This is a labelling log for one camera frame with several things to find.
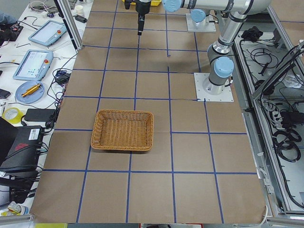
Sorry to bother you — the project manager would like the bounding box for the black power adapter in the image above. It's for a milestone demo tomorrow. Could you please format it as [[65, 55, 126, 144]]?
[[75, 15, 87, 23]]

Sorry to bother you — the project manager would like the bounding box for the black laptop computer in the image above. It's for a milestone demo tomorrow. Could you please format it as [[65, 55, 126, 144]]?
[[0, 118, 44, 178]]

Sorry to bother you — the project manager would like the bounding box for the coiled black cable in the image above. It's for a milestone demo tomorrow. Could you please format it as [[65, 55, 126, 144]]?
[[273, 130, 302, 163]]

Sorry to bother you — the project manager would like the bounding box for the blue plate with brass part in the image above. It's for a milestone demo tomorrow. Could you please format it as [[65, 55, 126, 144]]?
[[15, 80, 45, 104]]

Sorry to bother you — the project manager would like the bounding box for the teach pendant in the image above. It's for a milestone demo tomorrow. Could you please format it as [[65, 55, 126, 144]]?
[[28, 20, 67, 47], [13, 49, 54, 81]]

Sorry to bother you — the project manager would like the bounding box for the spare yellow tape roll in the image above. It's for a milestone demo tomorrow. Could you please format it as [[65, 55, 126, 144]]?
[[2, 107, 24, 124]]

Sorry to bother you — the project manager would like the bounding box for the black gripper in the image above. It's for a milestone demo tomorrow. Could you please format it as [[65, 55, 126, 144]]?
[[135, 0, 150, 36]]

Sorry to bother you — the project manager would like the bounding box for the black power brick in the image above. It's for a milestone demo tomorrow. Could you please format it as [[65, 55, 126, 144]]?
[[24, 109, 55, 122]]

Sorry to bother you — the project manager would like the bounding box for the brown wicker basket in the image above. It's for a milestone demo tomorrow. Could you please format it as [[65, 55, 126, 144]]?
[[91, 109, 154, 152]]

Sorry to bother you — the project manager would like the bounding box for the aluminium frame post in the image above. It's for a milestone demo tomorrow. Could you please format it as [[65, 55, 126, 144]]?
[[54, 0, 83, 50]]

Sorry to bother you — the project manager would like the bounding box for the teach pendant far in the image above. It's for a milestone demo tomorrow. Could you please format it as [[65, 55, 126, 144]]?
[[28, 20, 67, 47]]

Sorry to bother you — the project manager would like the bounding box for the teach pendant near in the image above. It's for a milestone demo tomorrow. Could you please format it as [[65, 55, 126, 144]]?
[[13, 49, 54, 81]]

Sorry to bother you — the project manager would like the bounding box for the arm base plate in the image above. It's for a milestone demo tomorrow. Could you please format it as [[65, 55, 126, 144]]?
[[186, 13, 216, 33], [194, 73, 234, 102]]

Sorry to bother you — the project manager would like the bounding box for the yellow plastic basket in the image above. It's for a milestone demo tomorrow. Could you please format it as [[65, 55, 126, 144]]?
[[131, 0, 162, 7]]

